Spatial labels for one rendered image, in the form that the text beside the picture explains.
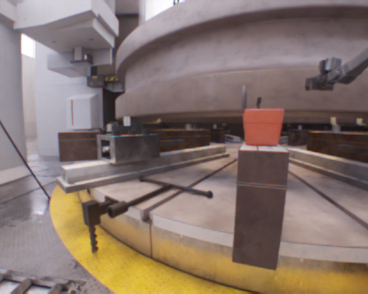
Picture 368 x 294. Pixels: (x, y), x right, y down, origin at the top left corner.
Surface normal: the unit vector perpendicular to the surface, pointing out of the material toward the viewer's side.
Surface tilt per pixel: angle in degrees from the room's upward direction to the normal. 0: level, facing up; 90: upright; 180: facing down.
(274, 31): 90
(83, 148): 90
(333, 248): 90
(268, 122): 97
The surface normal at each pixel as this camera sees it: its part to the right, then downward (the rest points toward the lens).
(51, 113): -0.04, 0.11
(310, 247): -0.29, 0.11
